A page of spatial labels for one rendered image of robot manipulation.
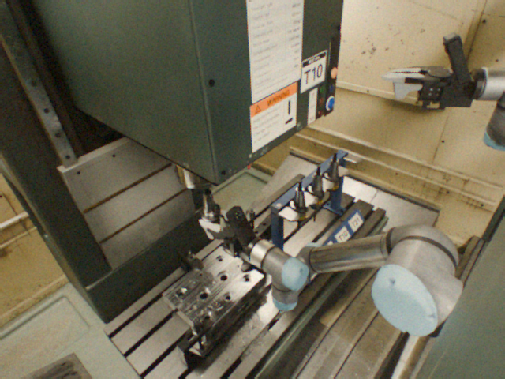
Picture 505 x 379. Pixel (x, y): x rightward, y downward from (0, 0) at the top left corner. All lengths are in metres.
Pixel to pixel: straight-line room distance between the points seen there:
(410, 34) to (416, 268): 1.09
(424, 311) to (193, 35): 0.58
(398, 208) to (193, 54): 1.48
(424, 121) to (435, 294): 1.10
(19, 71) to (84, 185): 0.40
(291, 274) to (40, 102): 0.85
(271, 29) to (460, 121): 1.10
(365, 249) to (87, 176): 0.91
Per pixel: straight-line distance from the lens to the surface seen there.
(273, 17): 0.69
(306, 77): 0.82
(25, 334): 1.98
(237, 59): 0.63
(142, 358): 1.29
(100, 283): 1.58
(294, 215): 1.16
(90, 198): 1.31
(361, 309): 1.53
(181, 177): 0.89
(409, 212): 1.86
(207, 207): 1.00
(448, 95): 0.94
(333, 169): 1.30
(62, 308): 1.97
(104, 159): 1.27
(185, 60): 0.59
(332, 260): 0.95
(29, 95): 1.15
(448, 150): 1.69
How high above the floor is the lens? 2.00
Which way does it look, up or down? 38 degrees down
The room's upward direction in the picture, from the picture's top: 4 degrees counter-clockwise
